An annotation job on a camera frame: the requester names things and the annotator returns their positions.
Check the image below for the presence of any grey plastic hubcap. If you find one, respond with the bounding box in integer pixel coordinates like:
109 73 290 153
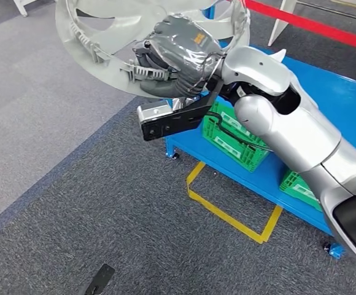
54 0 252 100

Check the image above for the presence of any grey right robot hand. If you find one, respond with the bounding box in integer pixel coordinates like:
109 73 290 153
132 15 226 98

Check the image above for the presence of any black robot foot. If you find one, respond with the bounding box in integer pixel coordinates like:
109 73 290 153
84 264 115 295

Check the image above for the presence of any white desk with metal rail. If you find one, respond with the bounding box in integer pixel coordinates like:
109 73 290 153
268 0 356 80

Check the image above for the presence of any blue metal shelf rack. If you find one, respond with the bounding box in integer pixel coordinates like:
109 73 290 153
165 6 356 261

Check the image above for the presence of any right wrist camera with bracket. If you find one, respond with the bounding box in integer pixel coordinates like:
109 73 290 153
137 79 225 142

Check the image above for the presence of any white plastic trim part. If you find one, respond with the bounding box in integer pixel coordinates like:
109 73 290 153
270 49 287 63

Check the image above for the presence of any green plastic crate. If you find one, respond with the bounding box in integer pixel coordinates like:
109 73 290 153
279 170 323 213
201 101 269 173

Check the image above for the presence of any red barrier tape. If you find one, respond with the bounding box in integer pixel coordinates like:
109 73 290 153
244 0 356 53

